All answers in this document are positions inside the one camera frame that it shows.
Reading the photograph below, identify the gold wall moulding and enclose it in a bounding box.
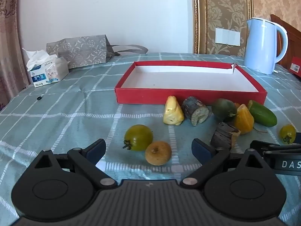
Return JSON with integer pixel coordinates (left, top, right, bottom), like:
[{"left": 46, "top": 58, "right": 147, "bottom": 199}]
[{"left": 192, "top": 0, "right": 255, "bottom": 57}]

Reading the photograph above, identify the green cucumber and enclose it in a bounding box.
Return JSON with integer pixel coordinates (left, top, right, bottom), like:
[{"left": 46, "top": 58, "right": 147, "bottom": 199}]
[{"left": 247, "top": 99, "right": 278, "bottom": 128}]

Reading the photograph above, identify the pale yellow jackfruit piece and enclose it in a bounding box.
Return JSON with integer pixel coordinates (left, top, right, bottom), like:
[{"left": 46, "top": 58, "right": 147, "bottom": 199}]
[{"left": 163, "top": 95, "right": 185, "bottom": 126}]

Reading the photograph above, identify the red shallow cardboard box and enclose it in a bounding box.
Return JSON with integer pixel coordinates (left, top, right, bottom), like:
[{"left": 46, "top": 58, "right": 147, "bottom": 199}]
[{"left": 114, "top": 60, "right": 267, "bottom": 105}]

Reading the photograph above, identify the white wall switch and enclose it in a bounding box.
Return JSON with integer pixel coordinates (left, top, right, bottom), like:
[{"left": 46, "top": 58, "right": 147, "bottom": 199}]
[{"left": 215, "top": 27, "right": 241, "bottom": 47}]

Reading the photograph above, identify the light blue electric kettle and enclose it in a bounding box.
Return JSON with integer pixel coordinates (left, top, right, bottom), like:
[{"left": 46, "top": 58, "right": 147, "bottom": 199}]
[{"left": 243, "top": 17, "right": 289, "bottom": 75}]

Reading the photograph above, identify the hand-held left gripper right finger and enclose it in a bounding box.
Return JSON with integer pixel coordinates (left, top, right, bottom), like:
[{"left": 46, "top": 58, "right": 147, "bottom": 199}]
[{"left": 179, "top": 138, "right": 274, "bottom": 190}]

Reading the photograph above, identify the pink patterned curtain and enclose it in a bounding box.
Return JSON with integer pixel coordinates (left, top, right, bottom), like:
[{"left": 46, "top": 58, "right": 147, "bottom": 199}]
[{"left": 0, "top": 0, "right": 30, "bottom": 107}]

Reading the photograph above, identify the grey patterned gift bag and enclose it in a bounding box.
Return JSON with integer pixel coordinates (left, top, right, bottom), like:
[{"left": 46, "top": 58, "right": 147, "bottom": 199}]
[{"left": 46, "top": 35, "right": 149, "bottom": 69}]

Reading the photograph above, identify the green tomato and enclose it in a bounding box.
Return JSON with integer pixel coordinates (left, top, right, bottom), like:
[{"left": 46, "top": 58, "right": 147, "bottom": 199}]
[
  {"left": 279, "top": 124, "right": 297, "bottom": 145},
  {"left": 122, "top": 124, "right": 154, "bottom": 151}
]

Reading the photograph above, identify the dark eggplant chunk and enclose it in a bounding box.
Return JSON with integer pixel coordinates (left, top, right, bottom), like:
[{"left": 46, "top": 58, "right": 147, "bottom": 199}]
[{"left": 210, "top": 122, "right": 241, "bottom": 149}]

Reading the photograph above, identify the dark cut eggplant piece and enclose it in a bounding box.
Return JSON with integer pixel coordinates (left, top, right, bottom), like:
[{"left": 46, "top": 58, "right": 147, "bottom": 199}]
[{"left": 181, "top": 96, "right": 210, "bottom": 127}]

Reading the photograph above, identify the green mango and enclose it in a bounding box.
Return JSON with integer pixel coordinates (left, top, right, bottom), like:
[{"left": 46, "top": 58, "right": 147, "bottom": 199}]
[{"left": 211, "top": 98, "right": 238, "bottom": 123}]

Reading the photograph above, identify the orange-yellow starfruit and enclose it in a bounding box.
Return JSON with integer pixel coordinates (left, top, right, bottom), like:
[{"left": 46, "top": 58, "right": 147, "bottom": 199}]
[{"left": 233, "top": 104, "right": 255, "bottom": 135}]

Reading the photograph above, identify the tissue pack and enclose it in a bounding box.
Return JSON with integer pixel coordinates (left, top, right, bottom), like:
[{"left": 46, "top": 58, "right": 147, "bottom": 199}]
[{"left": 22, "top": 48, "right": 69, "bottom": 88}]

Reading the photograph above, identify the red packet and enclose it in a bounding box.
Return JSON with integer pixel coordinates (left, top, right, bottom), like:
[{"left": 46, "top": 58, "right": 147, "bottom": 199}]
[{"left": 290, "top": 56, "right": 301, "bottom": 77}]

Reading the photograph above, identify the green checkered tablecloth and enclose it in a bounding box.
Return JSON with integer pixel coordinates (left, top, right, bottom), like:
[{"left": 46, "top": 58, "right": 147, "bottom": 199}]
[{"left": 0, "top": 52, "right": 301, "bottom": 226}]

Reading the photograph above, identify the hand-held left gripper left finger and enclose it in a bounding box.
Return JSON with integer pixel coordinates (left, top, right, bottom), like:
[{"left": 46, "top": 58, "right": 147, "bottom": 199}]
[{"left": 28, "top": 138, "right": 118, "bottom": 190}]

